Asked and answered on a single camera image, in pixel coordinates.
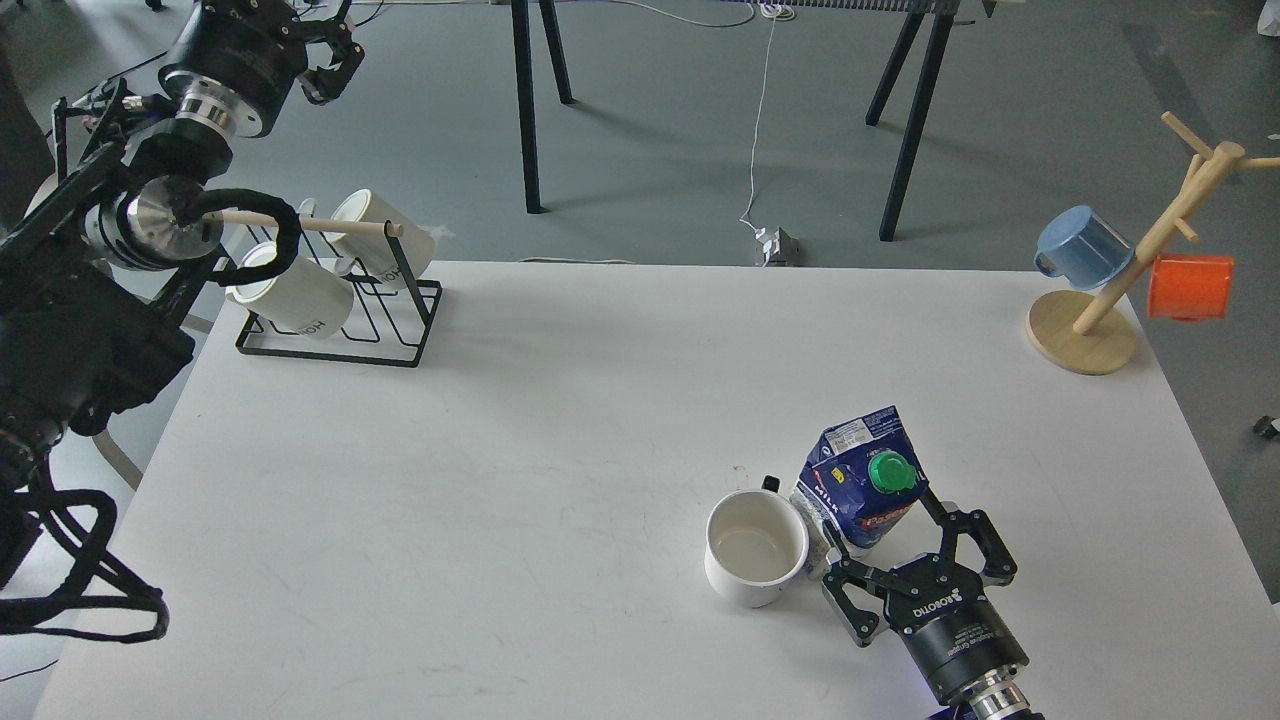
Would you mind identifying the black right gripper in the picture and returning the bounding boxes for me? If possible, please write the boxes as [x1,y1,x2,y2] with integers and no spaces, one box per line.
[820,480,1030,706]

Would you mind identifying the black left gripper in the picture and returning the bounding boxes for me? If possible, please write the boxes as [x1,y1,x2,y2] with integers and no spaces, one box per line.
[159,1,365,138]

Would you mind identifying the blue milk carton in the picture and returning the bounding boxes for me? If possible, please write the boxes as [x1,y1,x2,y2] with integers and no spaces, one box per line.
[790,405,929,550]

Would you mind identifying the white smiley mug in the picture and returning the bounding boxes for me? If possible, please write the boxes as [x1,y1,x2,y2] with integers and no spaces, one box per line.
[704,475,810,609]

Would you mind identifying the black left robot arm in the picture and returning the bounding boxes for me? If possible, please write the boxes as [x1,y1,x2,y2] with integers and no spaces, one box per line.
[1,1,365,644]

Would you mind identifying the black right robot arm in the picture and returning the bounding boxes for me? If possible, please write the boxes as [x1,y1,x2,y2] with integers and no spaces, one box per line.
[820,489,1039,719]

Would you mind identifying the blue cup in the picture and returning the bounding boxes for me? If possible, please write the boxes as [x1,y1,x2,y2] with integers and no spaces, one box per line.
[1034,205,1137,291]

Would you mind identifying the orange cup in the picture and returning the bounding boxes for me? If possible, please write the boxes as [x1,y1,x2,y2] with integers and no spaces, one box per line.
[1146,254,1235,322]

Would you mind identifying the white ribbed mug back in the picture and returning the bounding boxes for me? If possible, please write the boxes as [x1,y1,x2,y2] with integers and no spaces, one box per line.
[303,190,438,290]

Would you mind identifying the white ribbed mug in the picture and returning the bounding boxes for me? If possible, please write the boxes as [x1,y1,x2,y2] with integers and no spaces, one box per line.
[225,255,355,340]
[303,190,438,290]

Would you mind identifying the black table legs left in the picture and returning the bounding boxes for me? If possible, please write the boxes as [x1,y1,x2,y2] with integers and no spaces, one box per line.
[509,1,575,214]

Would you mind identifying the black table legs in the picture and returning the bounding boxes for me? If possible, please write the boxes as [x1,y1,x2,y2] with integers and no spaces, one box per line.
[864,1,960,242]
[509,1,575,214]

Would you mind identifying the white ribbed mug front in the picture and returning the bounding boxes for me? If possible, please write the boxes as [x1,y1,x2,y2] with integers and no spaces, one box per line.
[225,255,355,340]

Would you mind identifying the wooden mug tree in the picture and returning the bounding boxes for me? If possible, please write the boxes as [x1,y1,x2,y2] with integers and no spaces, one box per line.
[1025,111,1279,375]

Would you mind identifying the grey floor power socket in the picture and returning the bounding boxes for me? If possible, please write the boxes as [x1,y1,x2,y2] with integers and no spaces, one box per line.
[755,228,804,266]

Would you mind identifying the black table legs right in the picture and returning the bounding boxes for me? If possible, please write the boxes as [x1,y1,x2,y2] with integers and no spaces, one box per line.
[864,1,960,242]

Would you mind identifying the black wire mug rack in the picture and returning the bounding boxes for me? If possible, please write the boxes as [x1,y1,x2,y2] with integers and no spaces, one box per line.
[233,201,448,366]

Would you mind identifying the white floor cable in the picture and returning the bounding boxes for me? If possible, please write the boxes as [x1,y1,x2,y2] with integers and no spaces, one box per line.
[520,0,797,266]

